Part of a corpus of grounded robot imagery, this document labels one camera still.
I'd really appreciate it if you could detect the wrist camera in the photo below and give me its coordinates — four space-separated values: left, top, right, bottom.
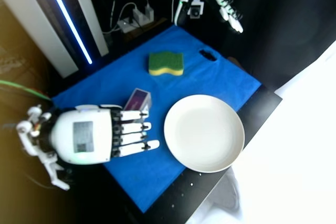
187 2 205 20

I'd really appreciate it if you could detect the green yellow sponge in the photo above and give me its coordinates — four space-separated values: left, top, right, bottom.
148 51 184 77

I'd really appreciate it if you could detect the small purple box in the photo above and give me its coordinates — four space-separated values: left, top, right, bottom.
123 88 153 112

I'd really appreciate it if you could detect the blue cloth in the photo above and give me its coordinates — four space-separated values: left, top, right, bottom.
51 24 263 213

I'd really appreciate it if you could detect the white round plate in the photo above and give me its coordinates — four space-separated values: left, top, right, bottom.
163 94 246 174

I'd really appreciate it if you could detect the white column with blue light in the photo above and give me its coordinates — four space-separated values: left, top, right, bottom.
0 0 110 79

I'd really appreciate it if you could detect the white power cable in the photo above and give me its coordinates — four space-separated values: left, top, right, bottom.
102 0 119 35

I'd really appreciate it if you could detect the green cable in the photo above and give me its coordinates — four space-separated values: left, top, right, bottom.
0 79 52 102

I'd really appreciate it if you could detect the white power strip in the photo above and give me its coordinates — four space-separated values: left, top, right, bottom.
117 5 155 34

